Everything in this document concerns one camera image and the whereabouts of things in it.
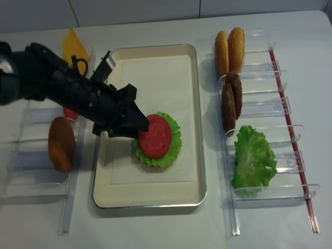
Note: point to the red tomato slice in rack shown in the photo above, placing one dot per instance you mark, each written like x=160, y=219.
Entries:
x=69, y=114

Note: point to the clear acrylic rack right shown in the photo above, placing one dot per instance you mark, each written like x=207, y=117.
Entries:
x=266, y=108

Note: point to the bun half left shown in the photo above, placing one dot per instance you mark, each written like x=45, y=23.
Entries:
x=221, y=53

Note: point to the clear acrylic rack left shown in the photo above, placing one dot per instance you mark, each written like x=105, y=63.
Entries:
x=27, y=173

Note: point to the bun half right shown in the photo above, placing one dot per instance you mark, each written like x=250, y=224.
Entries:
x=236, y=45

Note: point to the large green lettuce leaf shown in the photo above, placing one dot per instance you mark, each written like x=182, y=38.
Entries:
x=254, y=164

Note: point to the green lettuce leaf on bun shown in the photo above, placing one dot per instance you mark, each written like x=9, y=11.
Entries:
x=173, y=152

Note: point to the red tomato slice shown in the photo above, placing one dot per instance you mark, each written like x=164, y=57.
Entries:
x=156, y=142
x=69, y=114

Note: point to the clear acrylic rack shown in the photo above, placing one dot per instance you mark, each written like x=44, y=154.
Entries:
x=27, y=173
x=266, y=108

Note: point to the brown meat patty rear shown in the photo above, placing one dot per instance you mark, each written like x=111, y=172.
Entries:
x=234, y=80

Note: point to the bun half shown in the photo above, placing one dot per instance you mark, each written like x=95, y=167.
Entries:
x=236, y=45
x=221, y=53

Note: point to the cream metal tray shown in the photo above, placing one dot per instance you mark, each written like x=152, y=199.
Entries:
x=155, y=194

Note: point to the yellow cheese slice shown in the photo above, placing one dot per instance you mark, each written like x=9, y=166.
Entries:
x=71, y=46

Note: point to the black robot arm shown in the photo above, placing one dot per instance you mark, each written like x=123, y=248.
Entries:
x=37, y=73

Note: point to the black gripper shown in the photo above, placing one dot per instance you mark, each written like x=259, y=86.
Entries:
x=111, y=110

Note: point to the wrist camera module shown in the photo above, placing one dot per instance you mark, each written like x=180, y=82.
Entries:
x=104, y=69

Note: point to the brown meat patty front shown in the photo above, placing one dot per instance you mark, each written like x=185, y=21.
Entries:
x=228, y=108

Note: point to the brown meat patty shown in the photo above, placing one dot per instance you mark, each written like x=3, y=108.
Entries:
x=228, y=108
x=234, y=80

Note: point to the white paper tray liner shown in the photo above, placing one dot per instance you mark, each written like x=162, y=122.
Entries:
x=163, y=85

